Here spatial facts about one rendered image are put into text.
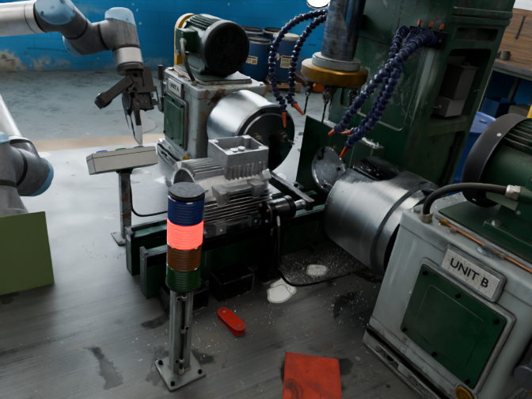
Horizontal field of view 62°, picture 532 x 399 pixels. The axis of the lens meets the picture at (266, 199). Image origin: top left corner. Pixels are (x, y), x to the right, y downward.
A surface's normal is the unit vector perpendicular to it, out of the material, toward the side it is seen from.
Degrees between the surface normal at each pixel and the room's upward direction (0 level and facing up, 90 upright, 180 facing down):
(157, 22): 90
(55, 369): 0
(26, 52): 90
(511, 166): 74
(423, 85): 90
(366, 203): 58
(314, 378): 0
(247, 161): 90
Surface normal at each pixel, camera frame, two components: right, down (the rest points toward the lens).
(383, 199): -0.47, -0.51
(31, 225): 0.49, 0.46
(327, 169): -0.81, 0.18
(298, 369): 0.12, -0.89
